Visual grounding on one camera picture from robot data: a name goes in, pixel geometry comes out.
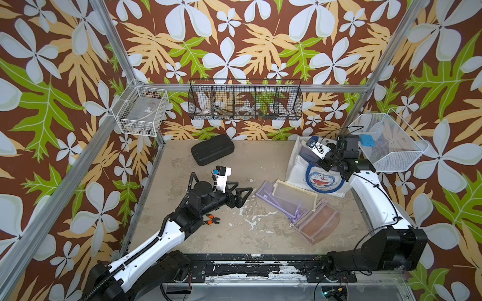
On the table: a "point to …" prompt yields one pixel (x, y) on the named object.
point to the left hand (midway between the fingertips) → (245, 184)
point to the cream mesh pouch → (294, 194)
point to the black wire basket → (245, 99)
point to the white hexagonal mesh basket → (396, 145)
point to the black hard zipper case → (208, 150)
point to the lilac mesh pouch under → (307, 153)
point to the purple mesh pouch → (292, 211)
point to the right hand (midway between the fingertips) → (321, 149)
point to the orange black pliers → (213, 219)
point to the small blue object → (367, 140)
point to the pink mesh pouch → (319, 224)
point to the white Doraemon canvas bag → (309, 175)
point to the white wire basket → (140, 110)
